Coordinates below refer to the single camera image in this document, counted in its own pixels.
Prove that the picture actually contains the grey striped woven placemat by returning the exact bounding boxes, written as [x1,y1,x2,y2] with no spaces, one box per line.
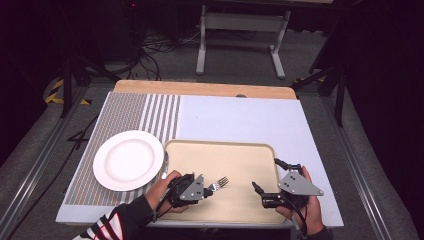
[64,92,182,206]

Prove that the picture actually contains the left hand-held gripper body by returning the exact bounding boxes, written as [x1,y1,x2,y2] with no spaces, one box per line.
[166,172,206,209]

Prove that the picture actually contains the beige plastic tray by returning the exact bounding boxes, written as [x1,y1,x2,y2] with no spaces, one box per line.
[159,139,282,225]

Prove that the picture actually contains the bundle of black floor cables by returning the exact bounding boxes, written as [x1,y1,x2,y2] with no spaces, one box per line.
[124,28,203,82]

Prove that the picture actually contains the white table board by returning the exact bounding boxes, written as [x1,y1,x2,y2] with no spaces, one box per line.
[55,91,345,230]

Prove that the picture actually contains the grey metal desk frame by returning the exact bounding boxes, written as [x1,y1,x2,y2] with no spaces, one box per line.
[195,4,292,80]

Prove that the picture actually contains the black tripod stand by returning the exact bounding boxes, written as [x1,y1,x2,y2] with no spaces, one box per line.
[59,49,122,120]
[292,61,348,128]

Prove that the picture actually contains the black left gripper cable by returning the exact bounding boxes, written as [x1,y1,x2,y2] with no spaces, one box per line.
[153,184,176,219]

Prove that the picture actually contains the person's left hand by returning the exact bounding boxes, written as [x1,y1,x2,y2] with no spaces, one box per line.
[145,169,190,215]

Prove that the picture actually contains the wooden-handled fork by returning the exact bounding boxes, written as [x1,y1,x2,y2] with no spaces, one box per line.
[207,175,231,195]

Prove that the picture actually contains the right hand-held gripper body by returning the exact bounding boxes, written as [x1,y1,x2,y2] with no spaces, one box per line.
[261,163,325,210]

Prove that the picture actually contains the aluminium floor rail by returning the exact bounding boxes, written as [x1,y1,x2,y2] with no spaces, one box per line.
[0,85,89,233]
[320,95,392,240]

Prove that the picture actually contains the silver table knife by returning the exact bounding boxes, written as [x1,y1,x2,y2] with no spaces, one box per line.
[160,150,170,180]

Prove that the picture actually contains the yellow black hazard tape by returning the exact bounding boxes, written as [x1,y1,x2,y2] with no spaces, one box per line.
[44,77,93,106]

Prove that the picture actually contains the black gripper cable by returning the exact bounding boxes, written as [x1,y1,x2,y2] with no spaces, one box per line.
[153,184,176,219]
[282,199,308,240]

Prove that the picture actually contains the person's right hand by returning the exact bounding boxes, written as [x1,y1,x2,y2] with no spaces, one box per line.
[275,165,325,236]

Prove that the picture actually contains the long black floor cable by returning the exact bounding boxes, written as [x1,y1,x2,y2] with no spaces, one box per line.
[9,114,101,233]

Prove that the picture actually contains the white round plate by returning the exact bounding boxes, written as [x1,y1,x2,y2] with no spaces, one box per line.
[92,129,165,192]

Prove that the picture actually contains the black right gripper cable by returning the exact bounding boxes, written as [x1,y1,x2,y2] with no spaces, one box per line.
[282,199,308,240]

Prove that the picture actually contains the wooden table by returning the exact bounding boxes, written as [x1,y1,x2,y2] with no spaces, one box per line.
[113,79,298,101]

